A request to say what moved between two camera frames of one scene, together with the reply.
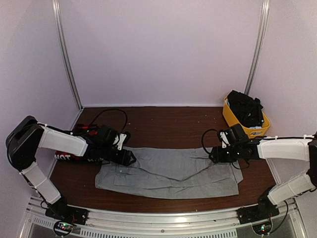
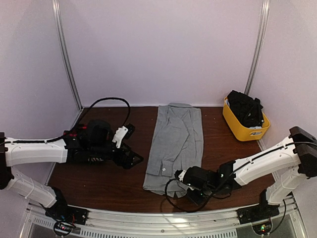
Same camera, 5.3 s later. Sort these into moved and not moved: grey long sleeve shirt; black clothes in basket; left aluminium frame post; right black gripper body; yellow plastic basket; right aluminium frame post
Moved: right black gripper body; grey long sleeve shirt
Not moved: right aluminium frame post; black clothes in basket; left aluminium frame post; yellow plastic basket
